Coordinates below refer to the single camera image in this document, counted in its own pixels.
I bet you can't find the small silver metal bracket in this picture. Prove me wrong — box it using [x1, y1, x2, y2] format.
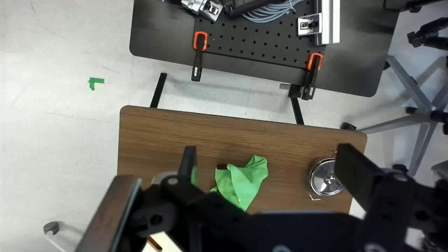
[297, 13, 323, 38]

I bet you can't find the orange and black clamp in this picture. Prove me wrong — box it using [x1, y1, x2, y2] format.
[190, 30, 210, 83]
[287, 52, 325, 103]

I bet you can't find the round silver metal object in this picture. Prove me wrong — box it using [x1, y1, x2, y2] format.
[306, 157, 347, 198]

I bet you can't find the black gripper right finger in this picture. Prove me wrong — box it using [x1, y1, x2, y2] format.
[333, 143, 448, 252]

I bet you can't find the grey curved metal foot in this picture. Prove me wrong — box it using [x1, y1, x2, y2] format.
[42, 220, 84, 252]

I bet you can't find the black perforated breadboard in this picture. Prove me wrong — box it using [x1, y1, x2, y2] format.
[193, 13, 329, 72]

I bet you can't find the green tape mark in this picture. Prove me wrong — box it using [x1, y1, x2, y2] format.
[87, 76, 106, 93]

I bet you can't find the black table leg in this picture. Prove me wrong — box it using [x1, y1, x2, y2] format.
[288, 96, 306, 126]
[148, 72, 168, 110]

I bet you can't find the grey office chair base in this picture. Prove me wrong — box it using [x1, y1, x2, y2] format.
[340, 55, 448, 180]

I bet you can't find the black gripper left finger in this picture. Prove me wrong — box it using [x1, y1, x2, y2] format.
[75, 145, 250, 252]

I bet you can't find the green towel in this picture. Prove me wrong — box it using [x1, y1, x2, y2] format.
[189, 154, 270, 213]

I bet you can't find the aluminium extrusion bar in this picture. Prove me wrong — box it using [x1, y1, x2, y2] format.
[315, 0, 341, 47]

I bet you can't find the silver metal block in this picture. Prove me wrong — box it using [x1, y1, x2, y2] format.
[179, 0, 225, 23]

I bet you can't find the light blue cable bundle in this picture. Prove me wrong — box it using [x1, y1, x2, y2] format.
[241, 0, 305, 26]

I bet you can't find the black stand foot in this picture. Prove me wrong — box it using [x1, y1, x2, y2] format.
[406, 17, 448, 51]

